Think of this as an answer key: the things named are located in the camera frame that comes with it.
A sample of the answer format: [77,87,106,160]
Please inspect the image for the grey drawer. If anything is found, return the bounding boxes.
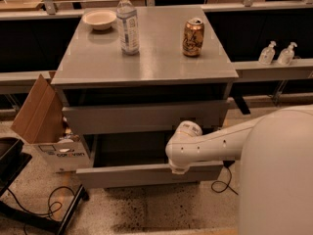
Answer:
[76,131,223,189]
[63,101,229,134]

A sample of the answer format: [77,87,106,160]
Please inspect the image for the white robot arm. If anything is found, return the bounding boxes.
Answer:
[165,105,313,235]

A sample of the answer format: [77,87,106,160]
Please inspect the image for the grey drawer cabinet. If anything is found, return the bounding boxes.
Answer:
[51,5,240,190]

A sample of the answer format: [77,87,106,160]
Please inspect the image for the grey top drawer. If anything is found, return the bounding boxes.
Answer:
[63,101,229,134]

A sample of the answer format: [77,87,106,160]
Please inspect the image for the open cardboard box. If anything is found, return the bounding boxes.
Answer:
[11,75,90,172]

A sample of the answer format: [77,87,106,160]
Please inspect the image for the gold drink can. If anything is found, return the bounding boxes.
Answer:
[182,18,204,57]

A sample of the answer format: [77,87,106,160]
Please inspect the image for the clear plastic water bottle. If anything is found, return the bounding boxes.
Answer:
[116,0,139,55]

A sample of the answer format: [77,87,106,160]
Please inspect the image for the white paper bowl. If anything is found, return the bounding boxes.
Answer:
[82,10,116,30]

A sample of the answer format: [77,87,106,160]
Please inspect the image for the left sanitizer pump bottle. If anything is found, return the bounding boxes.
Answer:
[258,41,276,65]

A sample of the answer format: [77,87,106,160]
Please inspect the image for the sanitizer pump bottle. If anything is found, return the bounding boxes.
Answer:
[277,42,297,66]
[258,41,276,65]

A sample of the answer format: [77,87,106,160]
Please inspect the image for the right sanitizer pump bottle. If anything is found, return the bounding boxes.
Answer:
[277,42,297,66]

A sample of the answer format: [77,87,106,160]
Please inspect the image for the black bin left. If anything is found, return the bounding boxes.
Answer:
[0,137,32,196]

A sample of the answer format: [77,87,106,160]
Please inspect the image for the black stand base left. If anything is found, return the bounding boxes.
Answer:
[0,182,90,235]

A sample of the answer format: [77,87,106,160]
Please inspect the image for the black adapter cable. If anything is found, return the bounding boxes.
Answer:
[210,164,239,196]

